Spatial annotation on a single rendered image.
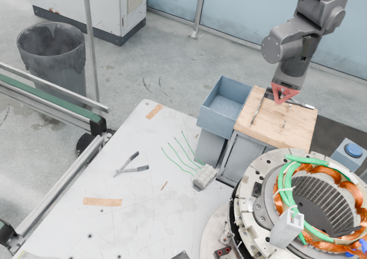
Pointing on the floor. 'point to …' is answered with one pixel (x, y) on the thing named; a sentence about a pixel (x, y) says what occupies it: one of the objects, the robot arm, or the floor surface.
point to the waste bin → (63, 77)
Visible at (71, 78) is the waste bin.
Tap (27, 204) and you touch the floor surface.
